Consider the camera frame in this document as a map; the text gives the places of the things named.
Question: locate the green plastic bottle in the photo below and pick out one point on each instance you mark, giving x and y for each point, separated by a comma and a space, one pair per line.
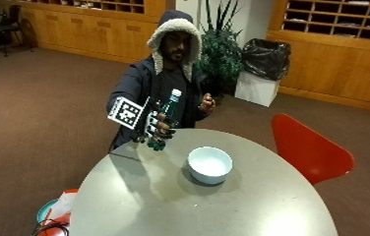
170, 106

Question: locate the white marker cube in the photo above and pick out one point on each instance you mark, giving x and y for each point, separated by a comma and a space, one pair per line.
126, 111

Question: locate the white bin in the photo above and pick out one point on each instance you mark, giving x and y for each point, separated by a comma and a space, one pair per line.
257, 88

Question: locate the green potted plant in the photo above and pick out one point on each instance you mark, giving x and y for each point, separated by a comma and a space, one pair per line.
220, 55

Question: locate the white bowl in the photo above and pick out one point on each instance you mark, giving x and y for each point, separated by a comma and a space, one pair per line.
209, 165

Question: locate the the person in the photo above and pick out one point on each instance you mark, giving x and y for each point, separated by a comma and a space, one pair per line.
134, 85

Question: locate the black bin bag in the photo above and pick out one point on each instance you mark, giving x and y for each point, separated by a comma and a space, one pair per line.
266, 58

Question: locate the white plastic bag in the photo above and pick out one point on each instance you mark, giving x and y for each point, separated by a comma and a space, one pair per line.
65, 205

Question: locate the wooden cabinet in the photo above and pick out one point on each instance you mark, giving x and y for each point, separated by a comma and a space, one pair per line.
338, 70
93, 32

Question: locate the red and teal chair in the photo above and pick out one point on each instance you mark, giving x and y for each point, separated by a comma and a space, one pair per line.
57, 213

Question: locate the wooden pigeonhole shelf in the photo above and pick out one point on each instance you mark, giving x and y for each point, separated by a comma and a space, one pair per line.
102, 6
338, 19

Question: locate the black chair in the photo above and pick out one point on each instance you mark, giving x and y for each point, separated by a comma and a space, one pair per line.
8, 28

